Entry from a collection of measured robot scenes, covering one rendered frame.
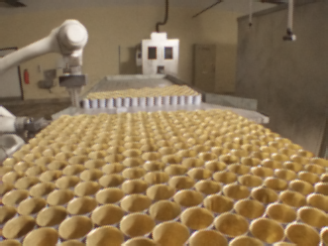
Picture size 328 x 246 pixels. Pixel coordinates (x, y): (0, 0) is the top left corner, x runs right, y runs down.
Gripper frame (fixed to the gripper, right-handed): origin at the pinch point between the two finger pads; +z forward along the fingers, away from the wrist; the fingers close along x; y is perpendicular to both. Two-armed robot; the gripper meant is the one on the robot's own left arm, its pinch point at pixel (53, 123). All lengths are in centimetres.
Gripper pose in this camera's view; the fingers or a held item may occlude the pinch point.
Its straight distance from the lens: 130.7
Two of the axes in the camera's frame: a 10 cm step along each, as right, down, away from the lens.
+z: 9.9, -0.4, 1.3
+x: -1.4, -2.7, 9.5
